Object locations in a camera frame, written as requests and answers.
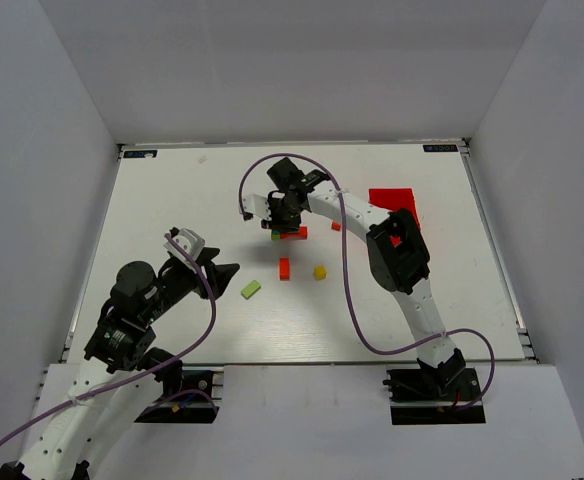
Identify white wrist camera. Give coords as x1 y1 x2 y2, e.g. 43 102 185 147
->
240 194 271 221
164 227 205 262

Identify left table logo sticker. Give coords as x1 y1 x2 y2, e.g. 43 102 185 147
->
123 150 158 159

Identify yellow cube wood block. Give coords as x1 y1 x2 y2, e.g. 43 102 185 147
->
313 265 327 280

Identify red rectangular wood block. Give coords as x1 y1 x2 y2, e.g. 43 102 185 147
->
279 257 291 281

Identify right table logo sticker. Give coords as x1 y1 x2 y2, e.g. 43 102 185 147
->
423 144 458 153

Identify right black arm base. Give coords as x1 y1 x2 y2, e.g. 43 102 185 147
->
383 368 486 426

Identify purple cable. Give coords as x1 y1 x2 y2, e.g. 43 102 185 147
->
0 234 221 474
237 152 496 412

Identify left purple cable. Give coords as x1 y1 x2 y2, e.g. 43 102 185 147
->
0 234 221 474

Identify red plastic bin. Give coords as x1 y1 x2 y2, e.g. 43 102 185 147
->
368 188 424 247

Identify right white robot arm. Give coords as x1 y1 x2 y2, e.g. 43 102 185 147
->
254 157 466 394

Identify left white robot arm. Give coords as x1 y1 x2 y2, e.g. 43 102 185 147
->
0 242 240 479

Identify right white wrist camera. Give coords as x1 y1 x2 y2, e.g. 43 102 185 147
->
240 194 271 221

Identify table logo sticker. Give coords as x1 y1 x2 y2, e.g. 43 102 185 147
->
123 150 158 159
423 144 458 153

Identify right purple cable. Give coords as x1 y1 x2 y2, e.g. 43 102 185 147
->
237 152 496 412

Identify red arch wood block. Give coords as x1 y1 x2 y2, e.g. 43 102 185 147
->
280 226 308 240

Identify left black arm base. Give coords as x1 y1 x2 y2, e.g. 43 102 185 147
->
135 366 224 425

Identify light green flat block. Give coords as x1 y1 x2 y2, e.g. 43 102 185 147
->
240 280 261 300

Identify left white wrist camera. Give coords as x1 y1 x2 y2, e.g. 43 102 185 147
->
164 227 205 262

